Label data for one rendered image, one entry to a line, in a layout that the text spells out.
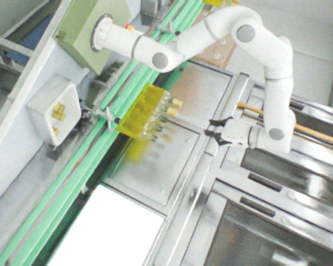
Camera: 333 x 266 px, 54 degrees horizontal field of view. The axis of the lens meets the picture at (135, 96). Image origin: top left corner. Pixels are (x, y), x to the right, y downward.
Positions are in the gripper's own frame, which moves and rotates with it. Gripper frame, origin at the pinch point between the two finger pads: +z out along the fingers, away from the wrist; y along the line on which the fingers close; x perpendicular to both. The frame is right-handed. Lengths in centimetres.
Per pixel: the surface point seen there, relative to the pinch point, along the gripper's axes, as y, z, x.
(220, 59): 304, 130, -222
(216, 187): -5.9, 0.9, -34.6
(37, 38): 11, 91, 30
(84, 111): -15, 48, 14
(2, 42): -1, 101, 36
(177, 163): -5.6, 17.9, -23.9
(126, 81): 7.4, 40.6, 12.0
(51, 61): -17, 48, 42
